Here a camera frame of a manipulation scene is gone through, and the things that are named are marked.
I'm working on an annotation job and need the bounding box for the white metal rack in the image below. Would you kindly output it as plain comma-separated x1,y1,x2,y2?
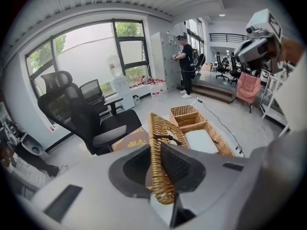
258,63,296,129

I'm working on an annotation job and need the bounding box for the wooden step platform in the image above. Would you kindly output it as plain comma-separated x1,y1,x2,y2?
177,80,237,104

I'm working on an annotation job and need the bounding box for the clear water jug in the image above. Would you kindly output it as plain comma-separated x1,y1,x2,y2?
159,79,169,96
149,80,162,98

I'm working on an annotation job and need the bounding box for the large framed window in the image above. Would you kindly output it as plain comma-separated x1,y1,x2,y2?
25,18,151,100

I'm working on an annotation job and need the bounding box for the white water dispenser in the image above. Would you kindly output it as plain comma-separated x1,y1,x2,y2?
106,55,136,112

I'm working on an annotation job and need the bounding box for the grey locker cabinet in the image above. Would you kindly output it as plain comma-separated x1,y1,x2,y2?
150,31,183,93

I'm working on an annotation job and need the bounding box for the person's right forearm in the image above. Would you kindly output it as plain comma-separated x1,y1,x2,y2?
280,35,307,67

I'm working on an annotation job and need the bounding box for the black mesh office chair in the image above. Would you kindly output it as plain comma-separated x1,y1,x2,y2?
37,70,142,156

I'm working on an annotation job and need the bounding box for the black metal railing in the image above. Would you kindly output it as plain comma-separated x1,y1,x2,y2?
208,33,248,44

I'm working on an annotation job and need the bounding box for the black computer monitor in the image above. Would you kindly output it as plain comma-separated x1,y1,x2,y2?
79,78,106,105

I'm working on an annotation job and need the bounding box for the brown book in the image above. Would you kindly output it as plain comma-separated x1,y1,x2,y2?
111,127,151,153

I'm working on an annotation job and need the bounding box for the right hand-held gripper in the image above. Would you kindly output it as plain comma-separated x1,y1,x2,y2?
234,8,285,78

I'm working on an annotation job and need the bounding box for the wicker basket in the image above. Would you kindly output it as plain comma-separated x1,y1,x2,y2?
147,104,237,206

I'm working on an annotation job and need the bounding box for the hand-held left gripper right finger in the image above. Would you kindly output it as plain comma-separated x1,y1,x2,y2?
160,142,262,229

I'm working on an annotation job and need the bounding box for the pink padded chair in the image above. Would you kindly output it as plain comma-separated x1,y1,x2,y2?
236,71,262,114

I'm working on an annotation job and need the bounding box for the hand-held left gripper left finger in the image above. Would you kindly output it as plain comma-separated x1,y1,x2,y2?
15,144,154,230

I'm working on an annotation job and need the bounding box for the black floor cable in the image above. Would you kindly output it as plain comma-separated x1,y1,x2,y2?
195,94,246,158

